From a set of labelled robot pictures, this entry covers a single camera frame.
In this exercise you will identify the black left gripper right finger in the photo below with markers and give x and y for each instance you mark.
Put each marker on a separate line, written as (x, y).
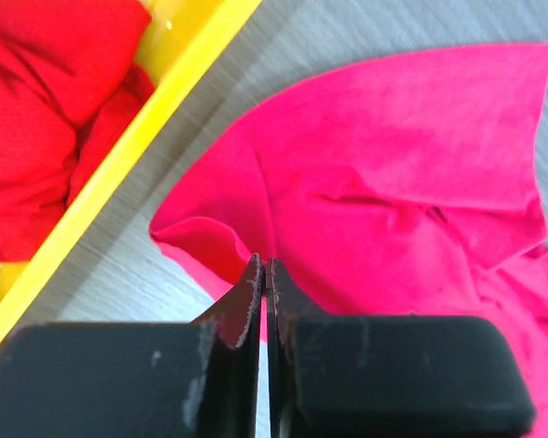
(387, 376)

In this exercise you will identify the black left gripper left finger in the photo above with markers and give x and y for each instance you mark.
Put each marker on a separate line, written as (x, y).
(195, 379)

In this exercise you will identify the pink t-shirt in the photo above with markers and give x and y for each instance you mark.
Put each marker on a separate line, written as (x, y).
(401, 185)

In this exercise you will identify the red t-shirt in bin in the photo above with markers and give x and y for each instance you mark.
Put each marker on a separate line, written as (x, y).
(69, 88)

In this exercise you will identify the yellow plastic bin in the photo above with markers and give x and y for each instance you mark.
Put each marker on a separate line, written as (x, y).
(179, 46)

